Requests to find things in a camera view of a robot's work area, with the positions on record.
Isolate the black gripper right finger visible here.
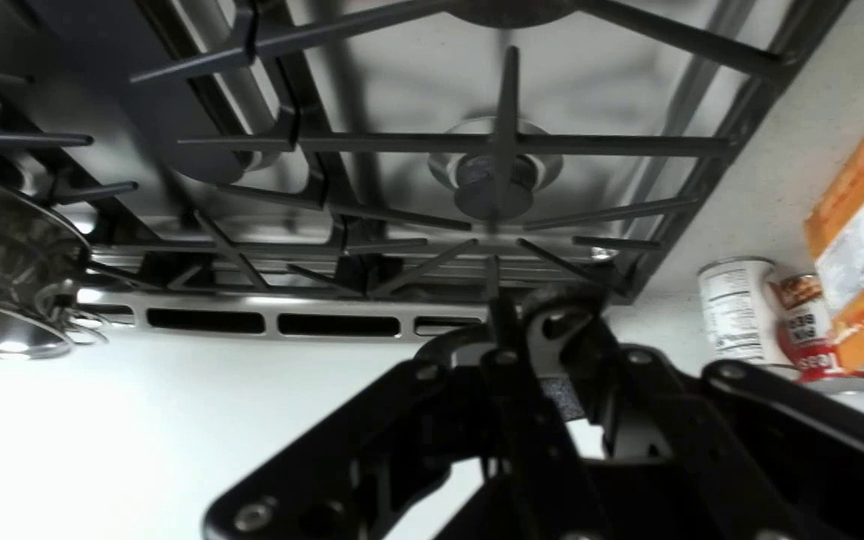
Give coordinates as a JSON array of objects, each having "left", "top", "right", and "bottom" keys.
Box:
[{"left": 526, "top": 289, "right": 864, "bottom": 540}]

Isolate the stainless steel gas stove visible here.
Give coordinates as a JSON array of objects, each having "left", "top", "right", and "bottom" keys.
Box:
[{"left": 0, "top": 0, "right": 855, "bottom": 348}]

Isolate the white labelled tin can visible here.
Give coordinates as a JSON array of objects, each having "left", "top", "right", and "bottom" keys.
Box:
[{"left": 696, "top": 259, "right": 784, "bottom": 363}]

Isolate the small rear gas burner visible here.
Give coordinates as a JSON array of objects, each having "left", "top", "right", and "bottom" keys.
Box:
[{"left": 425, "top": 150, "right": 564, "bottom": 223}]

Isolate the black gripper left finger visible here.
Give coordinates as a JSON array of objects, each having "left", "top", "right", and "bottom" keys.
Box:
[{"left": 201, "top": 300, "right": 594, "bottom": 540}]

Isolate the glass lidded steel pot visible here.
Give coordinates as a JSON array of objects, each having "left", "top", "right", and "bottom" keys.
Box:
[{"left": 0, "top": 185, "right": 106, "bottom": 360}]

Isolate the red labelled tin can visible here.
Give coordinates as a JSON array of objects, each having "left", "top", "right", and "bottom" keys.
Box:
[{"left": 773, "top": 274, "right": 864, "bottom": 394}]

